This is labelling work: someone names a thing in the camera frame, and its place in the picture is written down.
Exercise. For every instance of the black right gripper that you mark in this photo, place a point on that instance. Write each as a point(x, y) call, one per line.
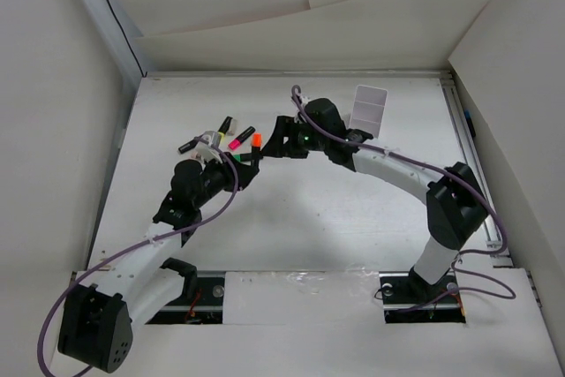
point(285, 126)

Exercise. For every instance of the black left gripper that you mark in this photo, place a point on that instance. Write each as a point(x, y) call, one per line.
point(244, 172)

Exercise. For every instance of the green cap highlighter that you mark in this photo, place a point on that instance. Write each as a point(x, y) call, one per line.
point(245, 157)

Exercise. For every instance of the orange cap highlighter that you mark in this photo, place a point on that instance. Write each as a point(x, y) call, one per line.
point(256, 149)

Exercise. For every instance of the pink cap highlighter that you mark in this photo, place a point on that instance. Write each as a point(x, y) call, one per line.
point(241, 138)

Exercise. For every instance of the yellow cap highlighter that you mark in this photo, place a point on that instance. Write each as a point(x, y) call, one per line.
point(225, 126)

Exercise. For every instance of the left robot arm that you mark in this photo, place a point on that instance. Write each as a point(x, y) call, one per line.
point(101, 319)

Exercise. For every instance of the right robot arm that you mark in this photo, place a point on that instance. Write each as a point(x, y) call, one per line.
point(453, 213)

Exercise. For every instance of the long grey eraser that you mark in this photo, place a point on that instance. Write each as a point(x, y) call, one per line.
point(232, 128)

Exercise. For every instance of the purple cap highlighter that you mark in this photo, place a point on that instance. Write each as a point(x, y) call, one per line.
point(186, 147)

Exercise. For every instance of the white divided organizer tray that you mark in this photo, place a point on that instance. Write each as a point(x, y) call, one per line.
point(368, 109)

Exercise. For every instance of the blue cap marker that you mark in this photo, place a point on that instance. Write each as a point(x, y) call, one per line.
point(470, 124)

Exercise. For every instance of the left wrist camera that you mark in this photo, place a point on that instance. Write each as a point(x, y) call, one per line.
point(207, 148)

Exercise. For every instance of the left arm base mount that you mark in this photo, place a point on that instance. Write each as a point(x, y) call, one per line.
point(203, 307)

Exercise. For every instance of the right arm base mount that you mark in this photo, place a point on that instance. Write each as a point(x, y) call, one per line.
point(408, 301)

